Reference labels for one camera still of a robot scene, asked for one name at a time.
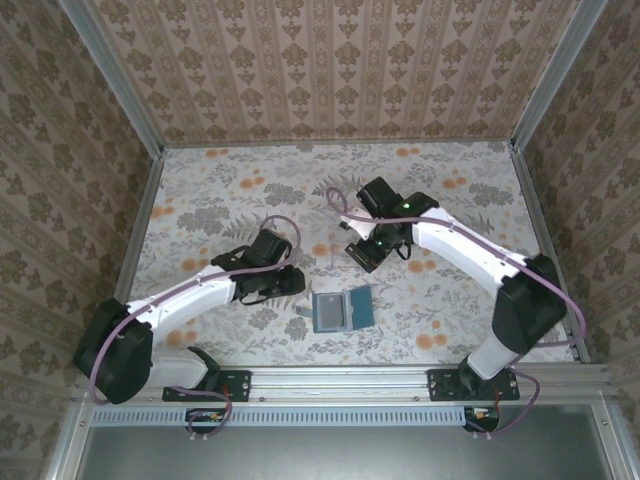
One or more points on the aluminium mounting rail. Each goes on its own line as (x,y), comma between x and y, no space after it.
(340,382)

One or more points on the aluminium table side rail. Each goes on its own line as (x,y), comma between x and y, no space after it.
(149,192)
(548,250)

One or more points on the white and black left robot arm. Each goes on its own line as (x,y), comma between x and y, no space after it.
(190,300)

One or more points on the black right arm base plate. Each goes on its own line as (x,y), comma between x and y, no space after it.
(442,385)

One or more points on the grey metal panel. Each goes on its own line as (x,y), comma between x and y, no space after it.
(350,455)

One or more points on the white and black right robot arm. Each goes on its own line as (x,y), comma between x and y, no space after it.
(465,245)

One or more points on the black VIP card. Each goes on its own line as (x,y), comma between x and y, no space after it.
(332,312)

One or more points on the teal leather card holder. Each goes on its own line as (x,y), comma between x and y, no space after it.
(360,307)

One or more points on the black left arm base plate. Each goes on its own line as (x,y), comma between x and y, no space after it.
(235,385)

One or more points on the aluminium frame post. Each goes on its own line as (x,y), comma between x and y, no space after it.
(560,75)
(110,75)

